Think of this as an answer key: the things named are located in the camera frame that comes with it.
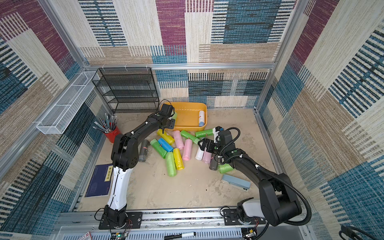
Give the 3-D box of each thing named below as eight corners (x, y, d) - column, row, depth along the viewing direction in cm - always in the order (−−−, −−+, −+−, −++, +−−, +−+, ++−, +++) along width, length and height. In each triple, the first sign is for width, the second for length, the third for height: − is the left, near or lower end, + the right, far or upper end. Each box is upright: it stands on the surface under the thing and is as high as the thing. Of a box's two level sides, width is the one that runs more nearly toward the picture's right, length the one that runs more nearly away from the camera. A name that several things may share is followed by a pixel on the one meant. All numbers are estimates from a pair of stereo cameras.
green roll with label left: (162, 159, 94) (161, 157, 92) (150, 143, 102) (149, 141, 100) (168, 155, 96) (168, 153, 94) (156, 139, 103) (155, 137, 102)
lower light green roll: (168, 177, 88) (167, 175, 85) (167, 155, 98) (166, 152, 95) (177, 176, 89) (176, 173, 86) (174, 154, 98) (174, 151, 95)
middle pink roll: (182, 159, 94) (181, 158, 92) (185, 140, 103) (185, 138, 101) (190, 160, 94) (190, 158, 92) (193, 141, 103) (193, 139, 101)
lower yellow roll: (177, 171, 91) (177, 168, 88) (172, 151, 99) (172, 149, 97) (185, 168, 92) (185, 166, 89) (179, 149, 100) (179, 147, 97)
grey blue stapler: (220, 182, 87) (222, 179, 83) (222, 175, 89) (224, 172, 85) (247, 192, 83) (249, 189, 79) (248, 185, 85) (251, 182, 81)
